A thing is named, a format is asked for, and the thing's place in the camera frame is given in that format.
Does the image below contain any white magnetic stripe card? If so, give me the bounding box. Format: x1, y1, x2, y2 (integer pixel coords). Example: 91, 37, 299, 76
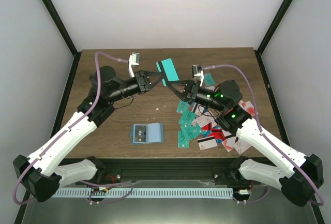
197, 136, 217, 150

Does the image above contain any blue leather card holder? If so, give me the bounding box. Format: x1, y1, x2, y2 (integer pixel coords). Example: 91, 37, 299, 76
130, 123, 164, 145

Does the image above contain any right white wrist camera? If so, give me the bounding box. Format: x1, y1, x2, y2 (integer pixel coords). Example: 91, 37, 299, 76
191, 65, 204, 87

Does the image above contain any teal card top right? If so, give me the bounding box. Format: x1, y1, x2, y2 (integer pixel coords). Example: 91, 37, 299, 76
204, 73, 215, 86

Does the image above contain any purple cable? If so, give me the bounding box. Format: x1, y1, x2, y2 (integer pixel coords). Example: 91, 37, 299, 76
204, 64, 325, 206
12, 51, 130, 205

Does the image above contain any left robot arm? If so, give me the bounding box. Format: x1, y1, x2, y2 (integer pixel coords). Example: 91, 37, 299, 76
13, 66, 165, 202

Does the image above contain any teal VIP card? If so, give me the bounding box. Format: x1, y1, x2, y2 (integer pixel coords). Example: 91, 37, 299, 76
176, 100, 190, 114

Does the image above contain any light blue slotted cable duct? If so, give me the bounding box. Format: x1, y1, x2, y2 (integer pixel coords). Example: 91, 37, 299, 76
53, 187, 233, 199

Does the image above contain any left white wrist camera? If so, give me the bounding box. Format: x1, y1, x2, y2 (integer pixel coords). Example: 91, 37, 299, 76
128, 52, 140, 78

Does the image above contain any teal magnetic stripe card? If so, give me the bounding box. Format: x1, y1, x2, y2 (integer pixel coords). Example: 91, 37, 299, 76
156, 58, 179, 87

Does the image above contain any black aluminium frame rail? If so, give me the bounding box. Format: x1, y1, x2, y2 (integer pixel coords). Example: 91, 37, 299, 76
60, 156, 249, 186

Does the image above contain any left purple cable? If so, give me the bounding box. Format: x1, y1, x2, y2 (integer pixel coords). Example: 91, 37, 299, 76
12, 51, 130, 205

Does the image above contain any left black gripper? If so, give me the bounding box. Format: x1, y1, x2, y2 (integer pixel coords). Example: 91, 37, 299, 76
108, 70, 166, 103

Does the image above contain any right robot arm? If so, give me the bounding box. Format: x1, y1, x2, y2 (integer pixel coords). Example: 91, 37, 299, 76
167, 80, 324, 207

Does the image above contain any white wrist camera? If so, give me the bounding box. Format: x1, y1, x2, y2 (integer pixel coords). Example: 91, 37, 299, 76
191, 65, 204, 87
128, 52, 140, 78

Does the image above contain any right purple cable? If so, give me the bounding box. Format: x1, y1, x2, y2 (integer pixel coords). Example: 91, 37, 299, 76
204, 64, 325, 206

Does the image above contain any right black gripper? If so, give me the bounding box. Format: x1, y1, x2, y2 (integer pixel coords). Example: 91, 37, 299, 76
167, 80, 226, 113

